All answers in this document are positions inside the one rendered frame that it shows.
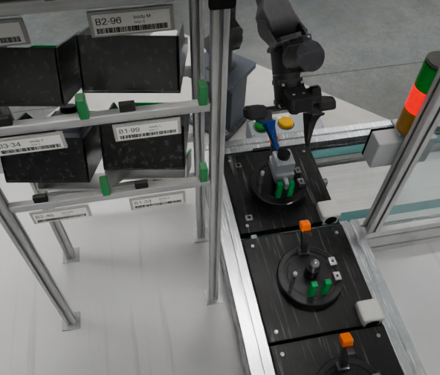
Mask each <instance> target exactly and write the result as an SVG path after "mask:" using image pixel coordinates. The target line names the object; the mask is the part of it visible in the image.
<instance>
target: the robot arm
mask: <svg viewBox="0 0 440 375"><path fill-rule="evenodd" d="M256 4H257V12H256V23H257V30H258V33H259V36H260V37H261V38H262V40H263V41H265V42H266V43H267V44H268V45H269V47H268V49H267V53H268V54H269V53H270V54H271V66H272V75H273V80H272V86H274V105H275V106H263V105H259V104H256V105H250V106H245V107H244V109H243V115H244V118H246V119H248V120H250V121H256V122H258V123H259V124H262V125H263V127H264V129H265V131H266V132H267V134H268V136H269V138H270V140H271V143H272V144H273V146H274V149H275V150H276V151H279V148H278V140H277V136H276V128H275V124H276V120H274V119H273V118H272V115H275V114H281V113H286V112H289V113H290V114H291V115H298V114H299V113H302V112H303V126H304V138H305V145H306V146H307V147H309V144H310V142H311V137H312V134H313V131H314V127H315V125H316V122H317V120H318V119H319V118H320V117H321V116H322V115H324V114H325V112H323V111H327V110H333V109H336V100H335V99H334V98H333V97H332V96H325V95H324V96H322V93H321V87H320V86H319V85H316V86H310V87H309V88H307V89H306V88H305V85H304V81H303V78H302V77H301V75H300V73H302V72H312V71H316V70H318V69H319V68H320V67H321V66H322V64H323V62H324V58H325V52H324V50H323V48H322V46H321V45H320V43H319V42H317V41H314V40H312V38H311V34H310V33H308V32H307V31H308V30H307V28H306V27H305V26H304V25H303V24H302V22H301V21H300V19H299V18H298V16H297V14H296V13H295V12H294V9H293V7H292V6H291V3H290V1H289V0H256ZM242 33H243V30H242V28H241V27H240V25H239V23H238V22H237V21H236V6H235V7H234V8H232V9H230V36H229V54H228V72H227V74H229V73H230V72H231V71H232V70H233V69H234V68H235V67H236V63H235V62H232V55H233V50H236V49H237V50H238V49H239V48H240V46H241V43H242V42H243V41H242V39H243V36H242ZM204 48H205V49H206V51H207V53H208V54H210V32H209V36H208V37H206V38H205V39H204ZM280 107H281V108H280Z"/></svg>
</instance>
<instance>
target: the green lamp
mask: <svg viewBox="0 0 440 375"><path fill-rule="evenodd" d="M436 74H437V70H435V69H433V68H431V67H430V66H429V65H428V64H427V62H426V60H425V59H424V62H423V64H422V66H421V69H420V71H419V73H418V76H417V77H416V79H415V87H416V88H417V89H418V90H419V91H420V92H422V93H424V94H427V93H428V91H429V89H430V87H431V84H432V82H433V80H434V78H435V76H436Z"/></svg>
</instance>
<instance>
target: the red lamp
mask: <svg viewBox="0 0 440 375"><path fill-rule="evenodd" d="M425 97H426V94H424V93H422V92H420V91H419V90H418V89H417V88H416V87H415V83H414V84H413V86H412V89H411V91H410V93H409V95H408V98H407V100H406V102H405V108H406V110H407V111H408V112H409V113H410V114H412V115H414V116H416V115H417V113H418V111H419V109H420V107H421V105H422V103H423V101H424V99H425Z"/></svg>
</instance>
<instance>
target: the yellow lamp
mask: <svg viewBox="0 0 440 375"><path fill-rule="evenodd" d="M414 120H415V116H414V115H412V114H410V113H409V112H408V111H407V110H406V108H405V104H404V107H403V109H402V110H401V114H400V115H399V117H398V120H397V122H396V128H397V129H398V131H399V132H400V133H402V134H404V135H407V133H408V132H409V130H410V127H411V126H412V124H413V121H414Z"/></svg>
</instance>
